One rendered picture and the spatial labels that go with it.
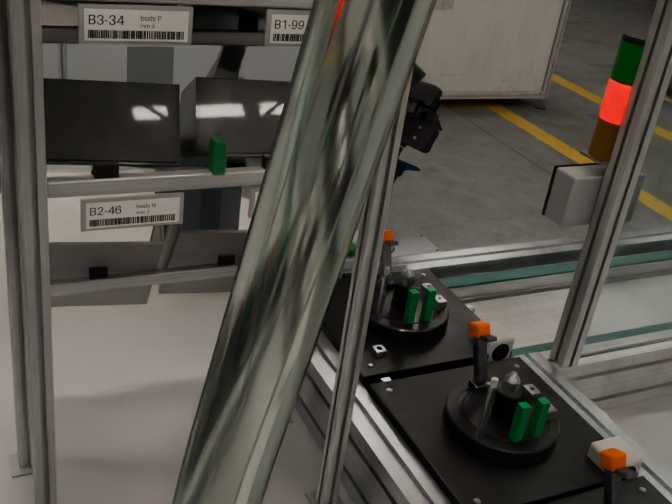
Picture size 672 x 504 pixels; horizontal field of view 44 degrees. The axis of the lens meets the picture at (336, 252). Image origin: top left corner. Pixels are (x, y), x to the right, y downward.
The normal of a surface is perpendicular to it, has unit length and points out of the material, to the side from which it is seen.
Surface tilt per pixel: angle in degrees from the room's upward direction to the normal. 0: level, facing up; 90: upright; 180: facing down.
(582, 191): 90
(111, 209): 90
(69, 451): 0
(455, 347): 0
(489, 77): 91
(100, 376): 0
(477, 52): 90
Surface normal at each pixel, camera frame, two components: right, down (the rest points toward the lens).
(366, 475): -0.90, 0.09
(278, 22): 0.42, 0.47
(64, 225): 0.13, -0.88
